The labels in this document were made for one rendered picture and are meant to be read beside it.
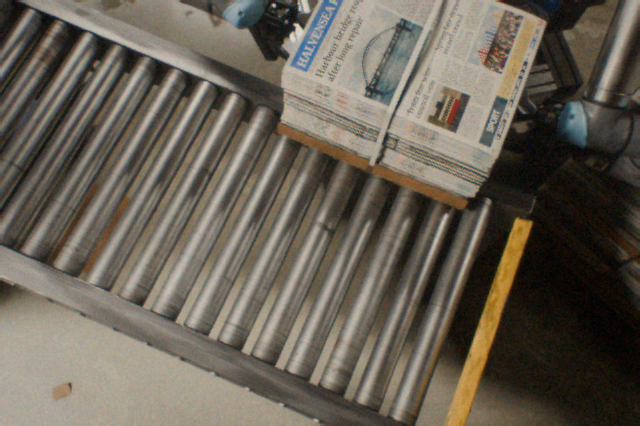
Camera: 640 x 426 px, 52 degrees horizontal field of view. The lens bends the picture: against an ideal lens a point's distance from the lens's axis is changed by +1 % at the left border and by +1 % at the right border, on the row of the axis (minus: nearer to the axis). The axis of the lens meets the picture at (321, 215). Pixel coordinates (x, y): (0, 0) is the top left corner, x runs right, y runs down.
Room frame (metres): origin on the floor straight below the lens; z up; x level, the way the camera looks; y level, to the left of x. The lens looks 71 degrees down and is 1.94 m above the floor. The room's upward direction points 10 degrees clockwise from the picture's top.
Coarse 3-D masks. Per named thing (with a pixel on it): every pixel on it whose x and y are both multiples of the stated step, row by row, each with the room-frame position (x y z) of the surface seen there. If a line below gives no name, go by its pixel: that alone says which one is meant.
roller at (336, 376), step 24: (408, 192) 0.47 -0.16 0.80; (408, 216) 0.42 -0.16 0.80; (384, 240) 0.37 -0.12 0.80; (384, 264) 0.32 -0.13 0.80; (360, 288) 0.27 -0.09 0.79; (384, 288) 0.28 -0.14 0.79; (360, 312) 0.23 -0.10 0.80; (360, 336) 0.18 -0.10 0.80; (336, 360) 0.14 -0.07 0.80; (336, 384) 0.10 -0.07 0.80
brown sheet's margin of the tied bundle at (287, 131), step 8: (280, 120) 0.55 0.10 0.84; (280, 128) 0.54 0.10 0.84; (288, 128) 0.53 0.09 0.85; (288, 136) 0.53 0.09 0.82; (296, 136) 0.53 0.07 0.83; (304, 136) 0.53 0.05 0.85; (312, 144) 0.52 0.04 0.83; (320, 144) 0.52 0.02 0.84; (328, 152) 0.51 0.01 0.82; (336, 152) 0.51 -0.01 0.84; (344, 152) 0.51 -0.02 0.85; (344, 160) 0.51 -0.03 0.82; (352, 160) 0.50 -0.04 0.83
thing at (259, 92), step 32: (32, 0) 0.75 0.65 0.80; (64, 0) 0.76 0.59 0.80; (96, 32) 0.70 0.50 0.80; (128, 32) 0.71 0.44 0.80; (160, 64) 0.66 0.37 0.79; (192, 64) 0.66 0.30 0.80; (224, 64) 0.68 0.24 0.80; (224, 96) 0.63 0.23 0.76; (256, 96) 0.62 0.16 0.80; (480, 192) 0.49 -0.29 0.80; (512, 192) 0.50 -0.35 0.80; (512, 224) 0.47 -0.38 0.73
